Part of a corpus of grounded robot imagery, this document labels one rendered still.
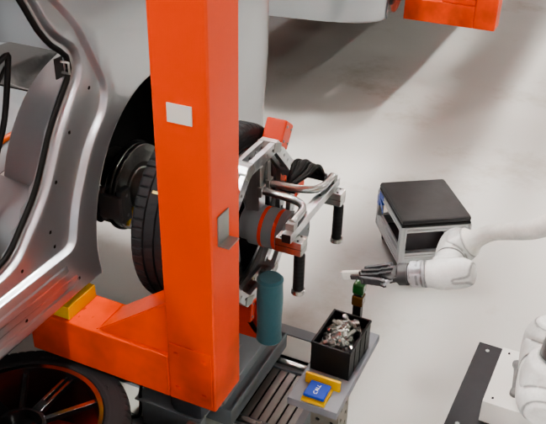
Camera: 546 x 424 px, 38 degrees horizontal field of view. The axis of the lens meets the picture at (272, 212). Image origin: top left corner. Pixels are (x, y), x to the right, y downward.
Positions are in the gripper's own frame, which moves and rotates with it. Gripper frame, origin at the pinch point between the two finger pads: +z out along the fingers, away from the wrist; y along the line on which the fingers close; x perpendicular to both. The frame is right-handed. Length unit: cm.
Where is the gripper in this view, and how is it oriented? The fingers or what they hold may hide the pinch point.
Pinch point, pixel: (351, 274)
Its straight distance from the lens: 268.0
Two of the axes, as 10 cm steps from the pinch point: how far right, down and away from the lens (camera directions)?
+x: 2.3, 8.8, 4.1
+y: -3.5, 4.7, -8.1
